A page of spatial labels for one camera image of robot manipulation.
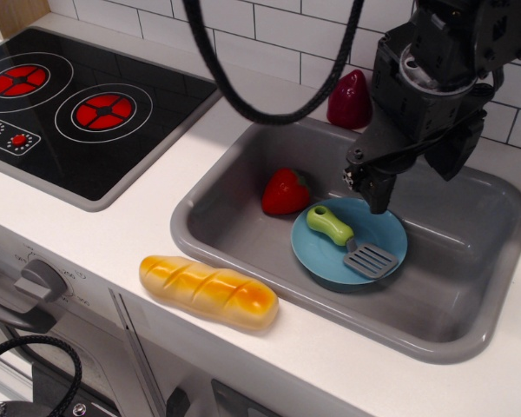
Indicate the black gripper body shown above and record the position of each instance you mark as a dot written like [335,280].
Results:
[413,116]

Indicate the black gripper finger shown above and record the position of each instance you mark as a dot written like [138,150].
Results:
[353,176]
[376,189]

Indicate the green handled grey spatula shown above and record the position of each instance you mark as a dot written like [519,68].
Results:
[365,259]

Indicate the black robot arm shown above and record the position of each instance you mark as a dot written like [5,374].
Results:
[432,78]

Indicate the blue plastic plate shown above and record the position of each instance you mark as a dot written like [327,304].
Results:
[324,259]

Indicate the grey toy sink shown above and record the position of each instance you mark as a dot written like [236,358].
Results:
[427,278]

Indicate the dark red toy pepper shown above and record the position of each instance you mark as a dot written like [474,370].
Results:
[349,105]

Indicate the red toy strawberry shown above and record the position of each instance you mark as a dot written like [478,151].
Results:
[285,193]

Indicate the toy bread loaf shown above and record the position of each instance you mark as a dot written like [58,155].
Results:
[219,294]

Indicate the black toy stove top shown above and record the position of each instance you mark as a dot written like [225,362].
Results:
[82,123]

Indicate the grey oven knob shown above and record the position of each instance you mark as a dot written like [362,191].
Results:
[40,281]

